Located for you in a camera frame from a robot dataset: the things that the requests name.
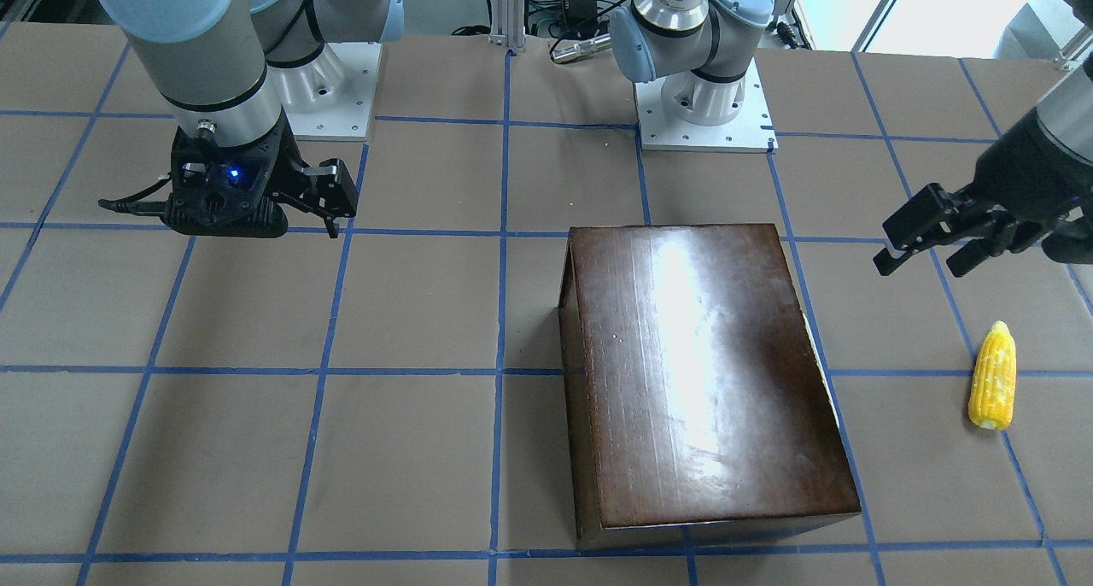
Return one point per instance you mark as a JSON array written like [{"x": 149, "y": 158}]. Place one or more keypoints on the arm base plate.
[
  {"x": 332, "y": 98},
  {"x": 682, "y": 112}
]

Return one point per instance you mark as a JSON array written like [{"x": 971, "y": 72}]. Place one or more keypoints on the yellow corn cob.
[{"x": 992, "y": 394}]

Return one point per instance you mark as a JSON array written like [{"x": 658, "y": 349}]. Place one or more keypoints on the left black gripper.
[{"x": 1035, "y": 187}]

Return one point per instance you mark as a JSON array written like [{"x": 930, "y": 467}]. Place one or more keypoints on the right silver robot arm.
[{"x": 232, "y": 72}]

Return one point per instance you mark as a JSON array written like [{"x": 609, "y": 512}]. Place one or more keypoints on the aluminium frame post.
[{"x": 506, "y": 24}]

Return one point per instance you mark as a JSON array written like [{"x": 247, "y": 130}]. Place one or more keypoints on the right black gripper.
[{"x": 289, "y": 173}]

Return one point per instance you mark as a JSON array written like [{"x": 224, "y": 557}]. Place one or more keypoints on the black power adapter box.
[{"x": 577, "y": 11}]

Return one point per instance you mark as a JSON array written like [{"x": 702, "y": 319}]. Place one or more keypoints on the dark brown wooden cabinet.
[{"x": 696, "y": 404}]

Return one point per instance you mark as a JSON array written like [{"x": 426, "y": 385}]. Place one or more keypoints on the silver metal cylinder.
[{"x": 580, "y": 50}]

